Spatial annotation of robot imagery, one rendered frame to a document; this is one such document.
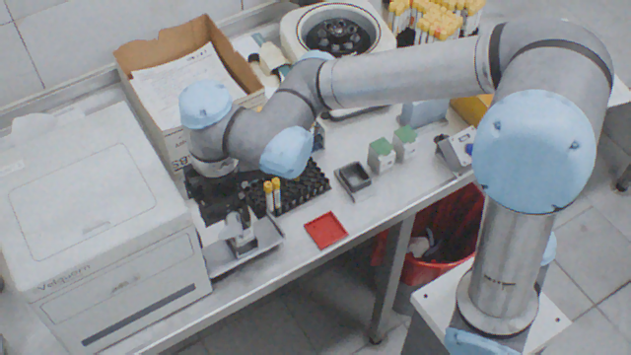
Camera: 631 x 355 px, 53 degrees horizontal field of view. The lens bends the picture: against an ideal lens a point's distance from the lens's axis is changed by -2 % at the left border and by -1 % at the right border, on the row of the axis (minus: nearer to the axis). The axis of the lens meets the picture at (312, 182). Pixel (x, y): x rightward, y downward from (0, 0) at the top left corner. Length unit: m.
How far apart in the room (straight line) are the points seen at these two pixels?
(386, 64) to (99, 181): 0.50
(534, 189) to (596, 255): 1.85
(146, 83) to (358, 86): 0.75
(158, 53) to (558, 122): 1.10
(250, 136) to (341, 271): 1.42
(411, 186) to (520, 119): 0.79
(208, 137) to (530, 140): 0.47
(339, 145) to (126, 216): 0.60
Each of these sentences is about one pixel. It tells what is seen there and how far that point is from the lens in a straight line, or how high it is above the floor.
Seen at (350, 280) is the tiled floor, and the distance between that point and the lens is 2.26.
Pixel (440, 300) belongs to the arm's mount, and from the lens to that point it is 1.25.
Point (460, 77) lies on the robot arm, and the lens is 0.82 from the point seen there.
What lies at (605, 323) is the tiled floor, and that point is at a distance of 2.40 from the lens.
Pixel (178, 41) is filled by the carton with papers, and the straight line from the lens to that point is 1.57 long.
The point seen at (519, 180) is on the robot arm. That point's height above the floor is 1.49.
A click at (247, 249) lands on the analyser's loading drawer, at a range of 1.27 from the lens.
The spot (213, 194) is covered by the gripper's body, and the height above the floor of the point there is 1.14.
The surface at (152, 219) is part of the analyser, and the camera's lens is 1.02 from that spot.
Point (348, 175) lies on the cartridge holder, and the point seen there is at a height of 0.89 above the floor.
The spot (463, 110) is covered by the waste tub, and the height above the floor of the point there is 0.90.
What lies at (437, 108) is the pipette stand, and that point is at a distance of 1.49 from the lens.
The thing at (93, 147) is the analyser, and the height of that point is 1.17.
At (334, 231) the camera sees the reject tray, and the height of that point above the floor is 0.88.
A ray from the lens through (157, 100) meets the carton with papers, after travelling 1.50.
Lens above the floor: 2.02
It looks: 55 degrees down
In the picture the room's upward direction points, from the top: 1 degrees clockwise
